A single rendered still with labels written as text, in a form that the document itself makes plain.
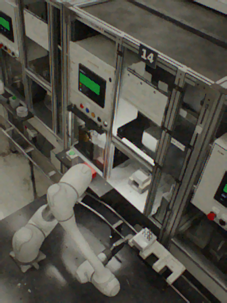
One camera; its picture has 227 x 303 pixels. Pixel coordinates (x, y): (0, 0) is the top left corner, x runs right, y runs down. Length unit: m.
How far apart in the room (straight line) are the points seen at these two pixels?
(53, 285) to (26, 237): 0.37
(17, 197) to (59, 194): 1.94
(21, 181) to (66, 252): 1.49
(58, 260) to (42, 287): 0.20
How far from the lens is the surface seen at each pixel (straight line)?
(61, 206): 1.70
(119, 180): 2.51
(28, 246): 2.19
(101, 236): 2.48
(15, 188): 3.67
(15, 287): 2.34
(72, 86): 2.32
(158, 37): 1.91
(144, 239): 2.21
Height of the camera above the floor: 2.79
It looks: 43 degrees down
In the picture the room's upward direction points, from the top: 7 degrees clockwise
